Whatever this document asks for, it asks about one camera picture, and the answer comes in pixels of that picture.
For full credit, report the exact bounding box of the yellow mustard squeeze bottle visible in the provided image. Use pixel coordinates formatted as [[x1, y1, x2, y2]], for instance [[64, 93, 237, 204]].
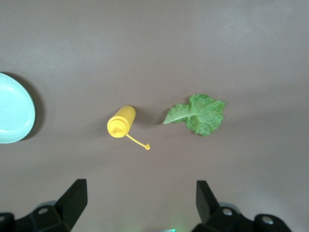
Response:
[[107, 104, 151, 151]]

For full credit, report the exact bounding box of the green lettuce leaf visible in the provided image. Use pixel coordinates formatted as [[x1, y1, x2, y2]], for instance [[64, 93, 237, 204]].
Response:
[[163, 94, 226, 137]]

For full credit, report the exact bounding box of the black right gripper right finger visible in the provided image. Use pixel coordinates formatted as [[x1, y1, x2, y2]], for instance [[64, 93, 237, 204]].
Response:
[[190, 180, 293, 232]]

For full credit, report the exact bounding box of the mint green plate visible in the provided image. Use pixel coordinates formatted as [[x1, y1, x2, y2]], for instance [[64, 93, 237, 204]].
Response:
[[0, 72, 36, 145]]

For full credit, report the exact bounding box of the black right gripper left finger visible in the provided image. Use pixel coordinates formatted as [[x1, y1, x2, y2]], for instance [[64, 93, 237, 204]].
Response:
[[0, 178, 88, 232]]

